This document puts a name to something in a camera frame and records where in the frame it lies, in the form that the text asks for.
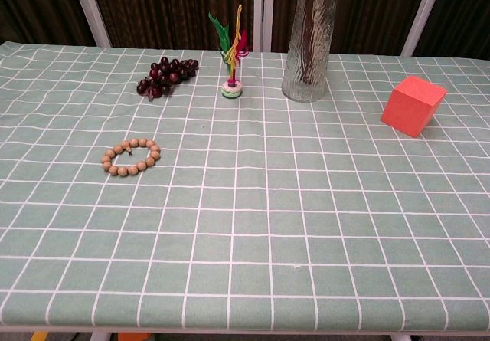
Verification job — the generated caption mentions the textured clear glass vase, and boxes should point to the textured clear glass vase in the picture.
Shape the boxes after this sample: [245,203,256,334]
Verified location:
[281,0,341,103]

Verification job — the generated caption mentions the orange-red cube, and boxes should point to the orange-red cube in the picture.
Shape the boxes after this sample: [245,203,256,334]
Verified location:
[379,75,448,139]

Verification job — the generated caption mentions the white frame post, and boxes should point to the white frame post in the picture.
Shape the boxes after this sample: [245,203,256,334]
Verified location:
[400,0,448,57]
[68,0,113,48]
[253,0,273,52]

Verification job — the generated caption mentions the colourful feather shuttlecock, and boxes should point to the colourful feather shuttlecock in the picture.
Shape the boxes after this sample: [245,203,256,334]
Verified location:
[207,4,251,100]

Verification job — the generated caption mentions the green checked tablecloth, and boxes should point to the green checked tablecloth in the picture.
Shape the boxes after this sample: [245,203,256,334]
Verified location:
[0,41,490,334]

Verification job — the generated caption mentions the orange object under table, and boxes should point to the orange object under table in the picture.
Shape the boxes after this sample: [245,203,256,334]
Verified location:
[116,331,151,341]

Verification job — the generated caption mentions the purple grape bunch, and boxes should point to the purple grape bunch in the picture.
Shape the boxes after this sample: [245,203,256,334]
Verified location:
[136,56,200,103]

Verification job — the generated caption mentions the wooden bead bracelet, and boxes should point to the wooden bead bracelet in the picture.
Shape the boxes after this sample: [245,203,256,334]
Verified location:
[100,137,161,178]

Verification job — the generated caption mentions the dark brown curtain panel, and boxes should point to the dark brown curtain panel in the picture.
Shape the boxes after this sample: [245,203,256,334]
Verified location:
[270,0,436,57]
[0,0,96,47]
[413,0,490,59]
[86,0,256,51]

